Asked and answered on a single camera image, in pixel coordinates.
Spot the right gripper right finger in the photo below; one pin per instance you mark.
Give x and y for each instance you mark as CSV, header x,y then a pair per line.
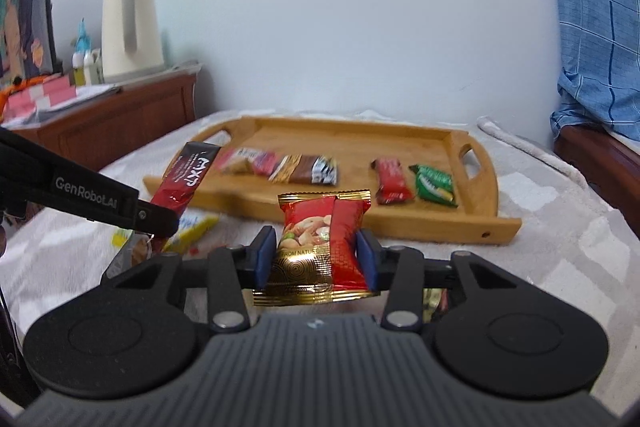
x,y
399,270

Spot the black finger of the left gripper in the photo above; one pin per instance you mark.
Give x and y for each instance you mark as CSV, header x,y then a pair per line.
x,y
31,173

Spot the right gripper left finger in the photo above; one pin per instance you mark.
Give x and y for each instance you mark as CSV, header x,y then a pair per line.
x,y
231,270

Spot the yellow America snack packet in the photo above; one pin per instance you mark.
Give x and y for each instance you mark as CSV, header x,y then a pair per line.
x,y
193,225

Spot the long red snack bar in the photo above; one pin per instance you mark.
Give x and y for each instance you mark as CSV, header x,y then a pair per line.
x,y
392,185

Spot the red gold nut packet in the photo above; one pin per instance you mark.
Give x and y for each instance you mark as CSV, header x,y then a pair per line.
x,y
316,260

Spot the green wasabi peas packet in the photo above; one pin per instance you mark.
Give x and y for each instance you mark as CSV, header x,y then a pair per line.
x,y
434,185

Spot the dark red stick packet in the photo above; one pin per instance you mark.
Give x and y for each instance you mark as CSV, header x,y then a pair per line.
x,y
179,184

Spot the pink pastry packet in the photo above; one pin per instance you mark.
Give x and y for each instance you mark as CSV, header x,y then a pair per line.
x,y
247,160

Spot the peanut chocolate bar packet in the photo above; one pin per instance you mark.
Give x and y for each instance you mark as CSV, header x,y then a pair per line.
x,y
306,169

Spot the small gold red packet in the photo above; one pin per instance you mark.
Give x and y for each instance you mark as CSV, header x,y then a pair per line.
x,y
435,303

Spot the pink box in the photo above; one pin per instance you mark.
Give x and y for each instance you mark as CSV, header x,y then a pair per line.
x,y
36,93

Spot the wooden side cabinet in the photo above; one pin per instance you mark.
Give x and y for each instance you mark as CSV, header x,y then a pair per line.
x,y
103,130

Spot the wooden bamboo tray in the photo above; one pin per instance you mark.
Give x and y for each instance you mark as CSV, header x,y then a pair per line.
x,y
354,144

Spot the small bottles group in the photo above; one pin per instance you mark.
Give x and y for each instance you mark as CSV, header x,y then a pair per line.
x,y
86,61

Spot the cream electric kettle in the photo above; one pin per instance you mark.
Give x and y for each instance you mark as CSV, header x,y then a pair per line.
x,y
130,40

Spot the grey checked blanket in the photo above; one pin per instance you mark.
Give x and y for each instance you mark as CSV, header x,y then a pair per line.
x,y
618,386

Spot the blue plaid cloth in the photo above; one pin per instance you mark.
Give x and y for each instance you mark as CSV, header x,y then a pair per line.
x,y
599,76

